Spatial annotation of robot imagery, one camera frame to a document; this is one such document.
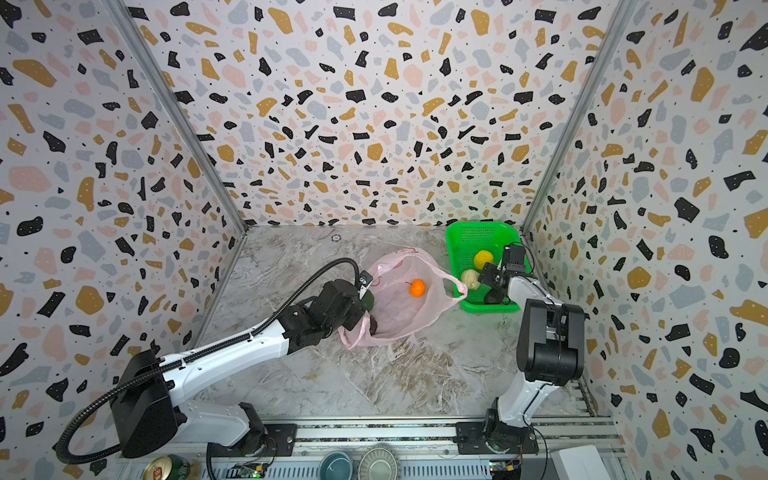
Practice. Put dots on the yellow lemon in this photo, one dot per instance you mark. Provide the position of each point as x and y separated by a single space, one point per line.
482 258

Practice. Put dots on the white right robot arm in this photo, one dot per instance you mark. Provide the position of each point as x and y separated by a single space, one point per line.
550 348

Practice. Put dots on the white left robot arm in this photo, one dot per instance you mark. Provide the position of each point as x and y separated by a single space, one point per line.
163 409

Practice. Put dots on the aluminium corner post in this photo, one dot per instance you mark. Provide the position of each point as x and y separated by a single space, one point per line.
615 28
120 16

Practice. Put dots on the beige pear fruit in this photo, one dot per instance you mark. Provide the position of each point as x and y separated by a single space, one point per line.
470 278

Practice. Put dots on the right circuit board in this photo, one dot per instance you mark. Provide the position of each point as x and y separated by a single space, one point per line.
506 469

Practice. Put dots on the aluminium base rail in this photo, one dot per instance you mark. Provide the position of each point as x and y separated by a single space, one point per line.
425 448

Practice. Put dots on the teal ceramic bowl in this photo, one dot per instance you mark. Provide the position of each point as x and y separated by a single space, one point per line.
336 465

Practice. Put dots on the aluminium corner post left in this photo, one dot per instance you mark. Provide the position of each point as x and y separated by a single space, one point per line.
120 16

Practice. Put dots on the green circuit board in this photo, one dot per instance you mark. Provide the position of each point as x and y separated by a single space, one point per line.
249 470

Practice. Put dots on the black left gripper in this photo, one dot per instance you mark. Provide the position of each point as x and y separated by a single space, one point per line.
357 314

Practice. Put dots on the grey ribbed plate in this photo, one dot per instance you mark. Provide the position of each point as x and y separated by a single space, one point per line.
379 463

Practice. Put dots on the orange fruit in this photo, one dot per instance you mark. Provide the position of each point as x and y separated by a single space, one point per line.
417 288

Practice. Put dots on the white box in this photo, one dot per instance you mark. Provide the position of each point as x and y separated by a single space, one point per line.
580 463

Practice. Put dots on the aluminium corner post right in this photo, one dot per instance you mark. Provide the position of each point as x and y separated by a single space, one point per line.
615 28

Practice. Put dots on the pink plastic bag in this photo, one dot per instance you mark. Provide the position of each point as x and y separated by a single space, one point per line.
396 314

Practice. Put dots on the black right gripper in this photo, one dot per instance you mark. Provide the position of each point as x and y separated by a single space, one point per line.
495 278

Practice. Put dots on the dark green lime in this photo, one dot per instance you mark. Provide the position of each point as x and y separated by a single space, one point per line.
368 301

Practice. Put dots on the green plastic basket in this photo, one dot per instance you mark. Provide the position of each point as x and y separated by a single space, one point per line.
464 241

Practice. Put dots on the green gold drink can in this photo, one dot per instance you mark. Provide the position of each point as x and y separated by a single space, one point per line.
172 467

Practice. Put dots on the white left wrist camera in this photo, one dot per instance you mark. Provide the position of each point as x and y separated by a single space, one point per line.
363 282

